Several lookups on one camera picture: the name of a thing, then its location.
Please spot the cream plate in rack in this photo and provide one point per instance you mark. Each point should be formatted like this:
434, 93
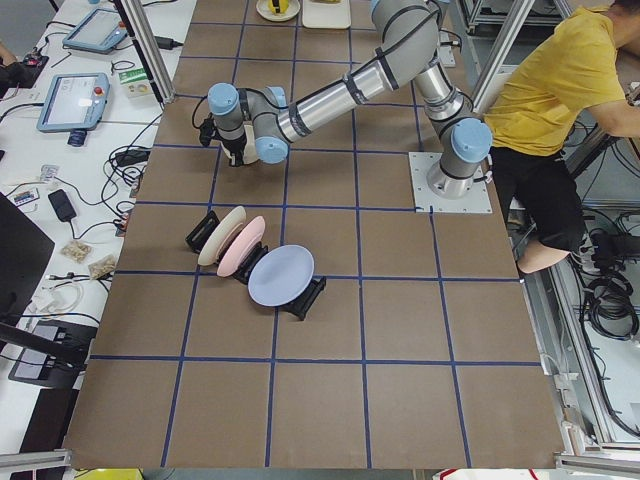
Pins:
222, 236

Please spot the aluminium frame post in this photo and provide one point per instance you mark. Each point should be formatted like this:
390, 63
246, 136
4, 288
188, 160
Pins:
139, 30

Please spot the green white box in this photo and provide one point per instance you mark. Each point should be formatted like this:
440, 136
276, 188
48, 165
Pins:
135, 83

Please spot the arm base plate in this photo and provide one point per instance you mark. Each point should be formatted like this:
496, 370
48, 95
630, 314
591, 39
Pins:
434, 192

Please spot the cream round plate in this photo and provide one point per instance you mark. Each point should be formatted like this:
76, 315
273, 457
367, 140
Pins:
263, 11

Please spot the teach pendant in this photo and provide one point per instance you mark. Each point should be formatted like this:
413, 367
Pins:
101, 31
74, 101

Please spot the black phone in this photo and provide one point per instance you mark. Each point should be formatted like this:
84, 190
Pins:
62, 205

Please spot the near teach pendant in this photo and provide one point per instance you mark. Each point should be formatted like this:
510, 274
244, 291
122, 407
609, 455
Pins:
74, 101

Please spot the cream rectangular tray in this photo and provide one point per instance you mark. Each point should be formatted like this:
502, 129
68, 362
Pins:
326, 14

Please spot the person in yellow shirt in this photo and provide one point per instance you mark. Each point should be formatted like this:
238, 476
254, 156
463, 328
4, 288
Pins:
573, 70

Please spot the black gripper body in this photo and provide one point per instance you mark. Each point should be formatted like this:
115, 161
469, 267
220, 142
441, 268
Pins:
236, 150

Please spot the black power adapter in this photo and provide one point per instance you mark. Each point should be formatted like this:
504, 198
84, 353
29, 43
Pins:
131, 157

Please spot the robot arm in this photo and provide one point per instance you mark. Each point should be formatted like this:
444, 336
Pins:
410, 34

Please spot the blue plate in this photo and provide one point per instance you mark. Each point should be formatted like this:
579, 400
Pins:
281, 275

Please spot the pink plate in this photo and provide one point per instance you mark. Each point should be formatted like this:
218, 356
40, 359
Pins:
241, 246

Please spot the black dish rack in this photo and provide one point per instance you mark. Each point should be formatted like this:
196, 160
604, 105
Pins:
298, 307

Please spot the far teach pendant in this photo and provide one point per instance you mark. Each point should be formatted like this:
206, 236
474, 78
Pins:
101, 31

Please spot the cream ceramic bowl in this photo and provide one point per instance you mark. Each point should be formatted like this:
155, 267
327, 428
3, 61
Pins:
241, 151

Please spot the snack bag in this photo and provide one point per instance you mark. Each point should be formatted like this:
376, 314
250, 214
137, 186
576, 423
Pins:
76, 250

